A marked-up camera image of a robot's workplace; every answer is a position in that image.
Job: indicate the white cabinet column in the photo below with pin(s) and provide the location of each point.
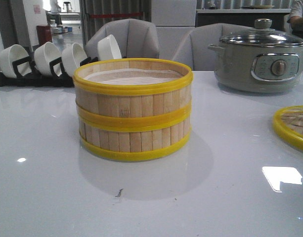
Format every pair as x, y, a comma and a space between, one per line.
173, 19

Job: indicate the red barrier belt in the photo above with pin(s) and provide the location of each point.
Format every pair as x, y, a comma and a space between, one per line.
118, 15

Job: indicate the seated person at right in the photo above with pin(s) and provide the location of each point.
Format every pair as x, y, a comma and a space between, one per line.
295, 18

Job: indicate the shallow plate on counter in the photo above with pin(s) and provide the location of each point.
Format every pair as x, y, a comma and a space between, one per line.
258, 7

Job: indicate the bamboo steamer tier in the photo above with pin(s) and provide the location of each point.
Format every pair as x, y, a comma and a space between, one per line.
158, 142
136, 107

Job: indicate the woven bamboo steamer lid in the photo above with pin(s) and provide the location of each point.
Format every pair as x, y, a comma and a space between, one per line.
287, 123

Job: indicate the red bin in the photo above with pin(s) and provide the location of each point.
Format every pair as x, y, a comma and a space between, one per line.
44, 34

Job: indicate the black bowl rack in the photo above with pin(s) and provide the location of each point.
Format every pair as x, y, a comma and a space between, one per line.
58, 77

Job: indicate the glass pot lid with knob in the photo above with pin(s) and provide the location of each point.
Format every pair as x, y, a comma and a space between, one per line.
262, 35

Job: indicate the dark counter with white top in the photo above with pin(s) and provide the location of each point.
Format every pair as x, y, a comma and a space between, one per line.
245, 17

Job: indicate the grey electric cooking pot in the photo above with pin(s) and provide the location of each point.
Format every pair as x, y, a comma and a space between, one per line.
256, 68

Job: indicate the white bowl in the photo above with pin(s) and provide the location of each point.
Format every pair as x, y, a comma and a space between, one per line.
8, 56
108, 49
43, 55
72, 56

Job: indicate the grey chair left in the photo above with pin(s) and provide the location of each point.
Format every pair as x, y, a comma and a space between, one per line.
136, 38

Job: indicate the white bowl far left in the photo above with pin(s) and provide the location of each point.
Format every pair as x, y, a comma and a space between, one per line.
8, 56

